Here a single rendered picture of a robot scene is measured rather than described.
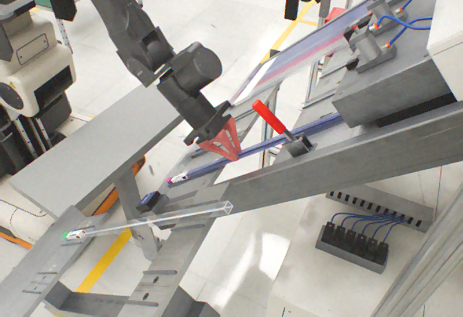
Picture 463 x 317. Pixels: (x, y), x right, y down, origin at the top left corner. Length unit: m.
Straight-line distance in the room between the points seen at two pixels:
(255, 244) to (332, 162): 1.18
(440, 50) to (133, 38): 0.45
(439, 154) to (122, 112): 1.08
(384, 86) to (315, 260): 0.56
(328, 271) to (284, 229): 0.80
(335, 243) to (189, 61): 0.54
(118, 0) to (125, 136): 0.68
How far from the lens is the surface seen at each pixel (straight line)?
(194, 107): 0.67
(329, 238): 0.91
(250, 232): 1.69
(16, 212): 1.62
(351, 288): 0.92
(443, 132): 0.45
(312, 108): 0.69
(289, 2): 0.71
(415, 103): 0.48
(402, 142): 0.46
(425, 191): 1.16
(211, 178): 0.75
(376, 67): 0.51
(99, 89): 2.57
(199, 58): 0.62
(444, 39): 0.42
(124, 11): 0.65
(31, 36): 1.31
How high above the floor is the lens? 1.43
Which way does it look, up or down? 44 degrees down
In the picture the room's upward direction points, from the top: straight up
